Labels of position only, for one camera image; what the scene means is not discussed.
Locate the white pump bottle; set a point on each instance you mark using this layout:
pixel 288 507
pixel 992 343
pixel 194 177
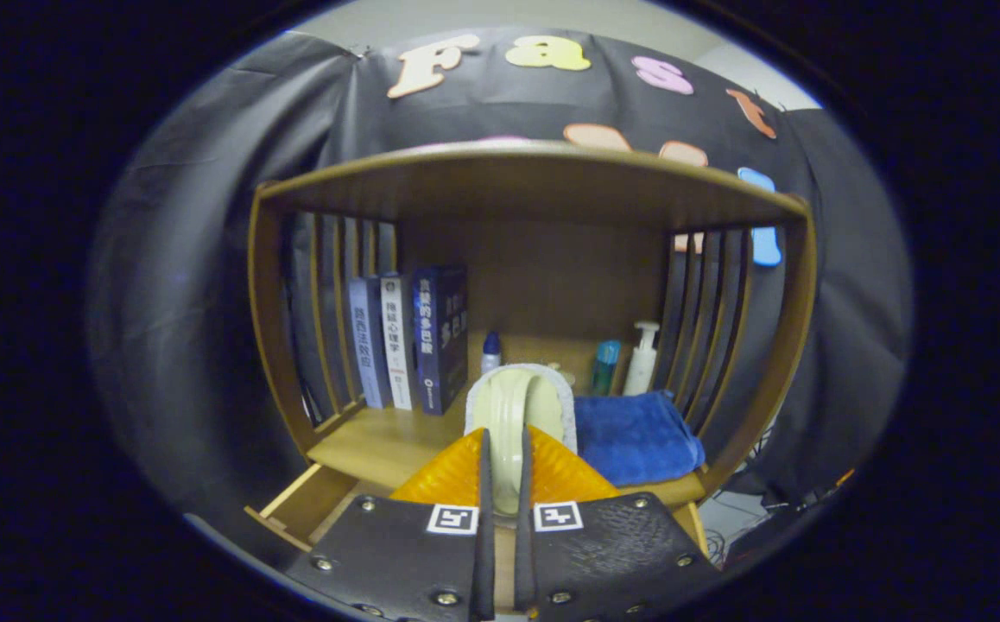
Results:
pixel 642 367

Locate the teal bottle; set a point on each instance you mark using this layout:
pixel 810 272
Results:
pixel 605 367

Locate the wooden cabinet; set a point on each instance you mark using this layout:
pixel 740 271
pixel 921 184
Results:
pixel 534 186

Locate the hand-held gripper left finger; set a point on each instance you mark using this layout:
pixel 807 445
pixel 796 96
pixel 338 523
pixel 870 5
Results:
pixel 414 553

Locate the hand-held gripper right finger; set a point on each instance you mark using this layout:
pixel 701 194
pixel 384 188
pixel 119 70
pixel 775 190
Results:
pixel 604 553

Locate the white bottle with blue cap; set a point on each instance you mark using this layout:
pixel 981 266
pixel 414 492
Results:
pixel 490 352

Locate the dark blue book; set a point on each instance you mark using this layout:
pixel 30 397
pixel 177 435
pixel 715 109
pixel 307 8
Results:
pixel 439 337

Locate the wooden countertop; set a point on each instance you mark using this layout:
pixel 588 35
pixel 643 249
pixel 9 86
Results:
pixel 379 445

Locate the white book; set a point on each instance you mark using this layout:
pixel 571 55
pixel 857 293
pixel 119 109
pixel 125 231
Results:
pixel 398 341

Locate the light blue book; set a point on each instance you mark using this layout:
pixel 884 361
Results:
pixel 369 345

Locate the blue folded towel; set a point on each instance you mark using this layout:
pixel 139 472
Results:
pixel 634 436

